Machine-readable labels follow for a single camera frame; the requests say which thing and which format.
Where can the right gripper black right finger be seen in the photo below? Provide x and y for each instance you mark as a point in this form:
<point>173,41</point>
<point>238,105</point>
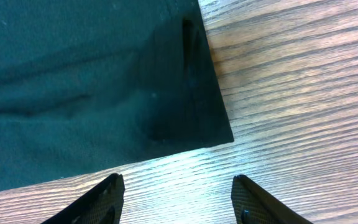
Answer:
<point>254,205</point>

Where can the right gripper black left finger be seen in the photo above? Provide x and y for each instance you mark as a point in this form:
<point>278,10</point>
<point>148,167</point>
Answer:
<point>101,205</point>

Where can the black t-shirt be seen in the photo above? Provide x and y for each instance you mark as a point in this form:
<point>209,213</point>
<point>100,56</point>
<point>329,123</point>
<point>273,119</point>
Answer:
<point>87,85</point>

